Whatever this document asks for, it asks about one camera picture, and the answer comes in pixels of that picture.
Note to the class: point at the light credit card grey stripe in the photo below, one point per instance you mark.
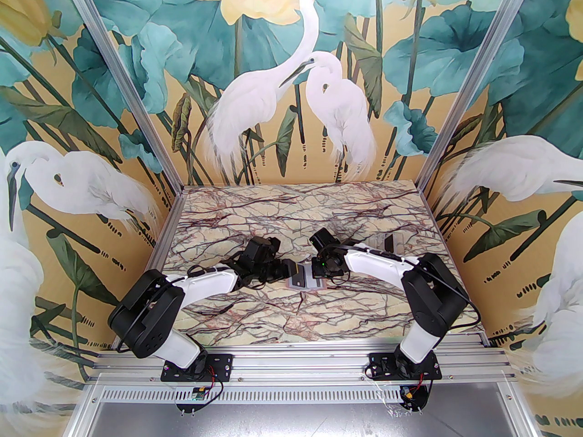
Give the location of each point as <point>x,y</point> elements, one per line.
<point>314,285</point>

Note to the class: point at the pink card holder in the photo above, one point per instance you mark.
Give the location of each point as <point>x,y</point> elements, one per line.
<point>307,288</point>

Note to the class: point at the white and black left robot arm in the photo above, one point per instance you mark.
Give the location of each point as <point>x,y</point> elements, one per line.
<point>145,312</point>

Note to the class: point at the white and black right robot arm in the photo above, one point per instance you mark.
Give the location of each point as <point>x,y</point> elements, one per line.
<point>432,294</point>

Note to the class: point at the clear acrylic card stand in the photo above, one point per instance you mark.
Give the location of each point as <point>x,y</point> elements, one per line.
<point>401,244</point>

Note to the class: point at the perforated metal strip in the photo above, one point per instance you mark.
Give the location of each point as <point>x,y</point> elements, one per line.
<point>296,394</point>

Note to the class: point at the small green circuit board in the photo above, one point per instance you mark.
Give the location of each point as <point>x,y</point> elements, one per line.
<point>198,393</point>

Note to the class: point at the grey metal sheet panel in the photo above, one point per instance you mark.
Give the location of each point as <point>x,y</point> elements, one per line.
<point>296,421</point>

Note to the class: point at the aluminium frame rail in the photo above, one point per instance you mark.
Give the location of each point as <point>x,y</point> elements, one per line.
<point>296,362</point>

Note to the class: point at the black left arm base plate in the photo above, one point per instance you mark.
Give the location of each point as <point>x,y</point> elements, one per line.
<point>223,364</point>

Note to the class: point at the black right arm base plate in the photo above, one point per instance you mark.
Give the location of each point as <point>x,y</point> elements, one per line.
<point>380,367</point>

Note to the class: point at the black bracket with yellow connector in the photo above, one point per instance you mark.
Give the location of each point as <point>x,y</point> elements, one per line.
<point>412,401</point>

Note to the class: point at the black bracket under circuit board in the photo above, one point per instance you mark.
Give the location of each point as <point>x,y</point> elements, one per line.
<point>186,407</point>

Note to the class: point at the aluminium frame post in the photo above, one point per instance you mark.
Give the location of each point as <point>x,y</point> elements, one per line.
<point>124,75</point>
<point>474,75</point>

